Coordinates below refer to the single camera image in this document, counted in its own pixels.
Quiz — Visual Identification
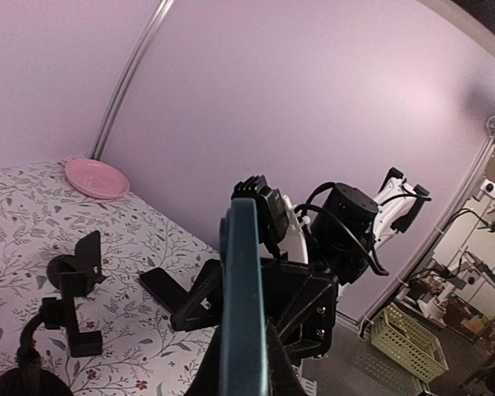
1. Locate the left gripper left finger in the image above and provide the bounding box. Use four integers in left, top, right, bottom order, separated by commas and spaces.
184, 329, 222, 396

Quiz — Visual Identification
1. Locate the floral table mat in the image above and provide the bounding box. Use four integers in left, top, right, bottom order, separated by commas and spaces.
0, 156, 314, 396

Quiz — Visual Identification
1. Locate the black phone stand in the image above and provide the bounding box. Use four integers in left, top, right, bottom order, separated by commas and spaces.
0, 271, 104, 396

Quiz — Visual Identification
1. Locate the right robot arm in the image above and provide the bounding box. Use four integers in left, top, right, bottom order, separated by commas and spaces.
164, 169, 430, 361

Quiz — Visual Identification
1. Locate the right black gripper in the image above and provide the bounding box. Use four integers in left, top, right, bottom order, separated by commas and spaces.
171, 258, 339, 359

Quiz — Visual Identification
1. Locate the beige plastic basket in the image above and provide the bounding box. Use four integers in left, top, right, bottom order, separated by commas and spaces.
370, 304, 449, 384

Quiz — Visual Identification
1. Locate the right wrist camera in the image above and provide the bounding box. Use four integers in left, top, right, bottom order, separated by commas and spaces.
231, 175, 290, 258

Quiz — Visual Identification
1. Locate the small black charging stand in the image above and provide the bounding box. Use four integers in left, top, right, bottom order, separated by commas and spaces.
46, 230, 106, 296

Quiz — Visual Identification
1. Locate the pink plate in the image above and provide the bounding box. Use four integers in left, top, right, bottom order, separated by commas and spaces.
64, 158, 130, 200

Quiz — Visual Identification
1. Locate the right aluminium frame post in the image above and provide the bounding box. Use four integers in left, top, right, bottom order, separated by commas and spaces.
89, 0, 176, 161

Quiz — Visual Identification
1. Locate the black phone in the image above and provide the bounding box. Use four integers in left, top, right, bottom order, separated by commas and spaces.
139, 268, 188, 314
219, 198, 269, 395

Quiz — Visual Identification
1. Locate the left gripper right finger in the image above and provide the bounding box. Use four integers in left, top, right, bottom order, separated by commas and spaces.
266, 321, 307, 396

